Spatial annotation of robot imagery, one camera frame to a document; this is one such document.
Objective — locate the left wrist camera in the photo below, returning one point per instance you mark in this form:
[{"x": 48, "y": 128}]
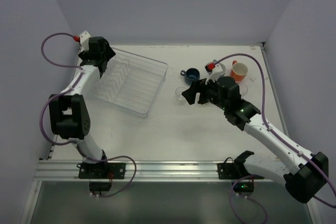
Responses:
[{"x": 84, "y": 40}]

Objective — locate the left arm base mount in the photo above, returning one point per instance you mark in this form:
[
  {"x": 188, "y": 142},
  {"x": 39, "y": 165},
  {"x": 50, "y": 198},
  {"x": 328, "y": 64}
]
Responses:
[{"x": 103, "y": 170}]

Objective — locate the white wire dish rack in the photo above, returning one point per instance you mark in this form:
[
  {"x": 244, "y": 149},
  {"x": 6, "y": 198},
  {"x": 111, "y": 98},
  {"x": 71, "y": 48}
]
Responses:
[{"x": 131, "y": 82}]

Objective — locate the tall clear glass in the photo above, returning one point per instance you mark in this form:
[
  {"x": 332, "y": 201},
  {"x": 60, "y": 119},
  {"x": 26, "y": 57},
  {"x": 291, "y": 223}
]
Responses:
[{"x": 243, "y": 89}]

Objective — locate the orange mug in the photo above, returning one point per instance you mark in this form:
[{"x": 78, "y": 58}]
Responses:
[{"x": 238, "y": 71}]

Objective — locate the right black controller box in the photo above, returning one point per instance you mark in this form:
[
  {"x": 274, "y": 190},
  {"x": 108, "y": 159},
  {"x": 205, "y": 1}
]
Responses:
[{"x": 244, "y": 188}]

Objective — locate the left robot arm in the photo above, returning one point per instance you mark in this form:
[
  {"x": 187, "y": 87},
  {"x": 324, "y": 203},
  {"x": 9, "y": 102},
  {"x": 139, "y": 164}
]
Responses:
[{"x": 69, "y": 116}]

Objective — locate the small clear glass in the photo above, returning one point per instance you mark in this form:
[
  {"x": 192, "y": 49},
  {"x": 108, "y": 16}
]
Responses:
[{"x": 178, "y": 93}]

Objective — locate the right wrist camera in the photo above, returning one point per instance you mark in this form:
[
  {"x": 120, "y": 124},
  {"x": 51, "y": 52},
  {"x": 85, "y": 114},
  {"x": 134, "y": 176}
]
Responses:
[{"x": 209, "y": 67}]

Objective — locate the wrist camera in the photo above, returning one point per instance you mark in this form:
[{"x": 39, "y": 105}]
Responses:
[
  {"x": 209, "y": 67},
  {"x": 84, "y": 40}
]

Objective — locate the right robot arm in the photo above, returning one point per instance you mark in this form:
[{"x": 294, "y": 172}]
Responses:
[{"x": 306, "y": 172}]

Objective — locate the light blue flower mug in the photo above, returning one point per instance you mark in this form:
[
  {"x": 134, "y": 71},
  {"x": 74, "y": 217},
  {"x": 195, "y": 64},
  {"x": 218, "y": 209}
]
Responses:
[{"x": 219, "y": 69}]

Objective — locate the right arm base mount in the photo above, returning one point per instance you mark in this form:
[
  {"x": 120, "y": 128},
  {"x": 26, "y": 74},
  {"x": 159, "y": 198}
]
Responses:
[{"x": 236, "y": 168}]

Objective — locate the left black controller box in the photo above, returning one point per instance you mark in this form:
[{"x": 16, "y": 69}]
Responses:
[{"x": 99, "y": 187}]

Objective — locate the dark blue cup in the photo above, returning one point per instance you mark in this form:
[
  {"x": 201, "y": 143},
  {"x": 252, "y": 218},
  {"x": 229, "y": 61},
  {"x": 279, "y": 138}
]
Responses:
[{"x": 190, "y": 75}]

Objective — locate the black controller box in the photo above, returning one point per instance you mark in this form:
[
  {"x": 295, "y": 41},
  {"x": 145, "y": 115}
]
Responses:
[
  {"x": 99, "y": 187},
  {"x": 244, "y": 188}
]

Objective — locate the aluminium mounting rail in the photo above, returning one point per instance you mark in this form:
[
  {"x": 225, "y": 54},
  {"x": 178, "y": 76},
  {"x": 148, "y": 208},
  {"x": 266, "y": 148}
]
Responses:
[{"x": 164, "y": 171}]

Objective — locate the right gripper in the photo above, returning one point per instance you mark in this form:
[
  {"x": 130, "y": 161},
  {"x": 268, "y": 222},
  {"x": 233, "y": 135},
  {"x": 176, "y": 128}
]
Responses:
[{"x": 200, "y": 93}]

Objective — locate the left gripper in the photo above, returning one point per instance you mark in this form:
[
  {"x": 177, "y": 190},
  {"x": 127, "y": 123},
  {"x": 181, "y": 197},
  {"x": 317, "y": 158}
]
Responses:
[{"x": 105, "y": 57}]

